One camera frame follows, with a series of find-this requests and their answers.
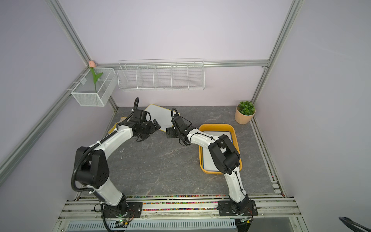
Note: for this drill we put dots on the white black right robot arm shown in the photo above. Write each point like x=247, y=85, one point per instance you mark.
x=225, y=157

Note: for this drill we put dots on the yellow dotted work glove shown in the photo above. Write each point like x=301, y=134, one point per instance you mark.
x=115, y=125

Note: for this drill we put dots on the yellow-framed whiteboard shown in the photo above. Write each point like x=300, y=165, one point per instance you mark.
x=161, y=115

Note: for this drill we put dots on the yellow storage tray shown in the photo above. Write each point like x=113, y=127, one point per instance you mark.
x=217, y=127

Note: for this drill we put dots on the white vented front panel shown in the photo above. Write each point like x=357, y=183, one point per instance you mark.
x=151, y=225

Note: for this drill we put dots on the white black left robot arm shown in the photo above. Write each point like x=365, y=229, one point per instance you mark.
x=91, y=171

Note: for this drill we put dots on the pink artificial tulip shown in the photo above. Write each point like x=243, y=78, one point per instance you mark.
x=96, y=76

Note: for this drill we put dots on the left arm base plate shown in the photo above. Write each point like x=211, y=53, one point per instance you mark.
x=123, y=210

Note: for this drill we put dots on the white mesh wall basket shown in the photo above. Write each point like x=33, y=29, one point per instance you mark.
x=84, y=91

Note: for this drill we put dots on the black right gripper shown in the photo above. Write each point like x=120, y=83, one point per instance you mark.
x=169, y=130

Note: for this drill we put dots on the white wire wall shelf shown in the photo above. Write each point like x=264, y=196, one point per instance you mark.
x=161, y=74

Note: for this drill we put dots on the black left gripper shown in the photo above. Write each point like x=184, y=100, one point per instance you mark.
x=153, y=128

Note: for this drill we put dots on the aluminium frame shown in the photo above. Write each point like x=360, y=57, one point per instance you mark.
x=9, y=164

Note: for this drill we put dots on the beige plant pot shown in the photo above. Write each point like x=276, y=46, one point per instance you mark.
x=242, y=119

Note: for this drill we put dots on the green artificial plant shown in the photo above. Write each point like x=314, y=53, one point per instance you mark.
x=246, y=108

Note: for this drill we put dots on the blue-framed whiteboard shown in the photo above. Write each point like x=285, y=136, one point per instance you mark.
x=208, y=163

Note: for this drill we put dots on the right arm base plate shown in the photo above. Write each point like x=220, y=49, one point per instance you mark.
x=230, y=208

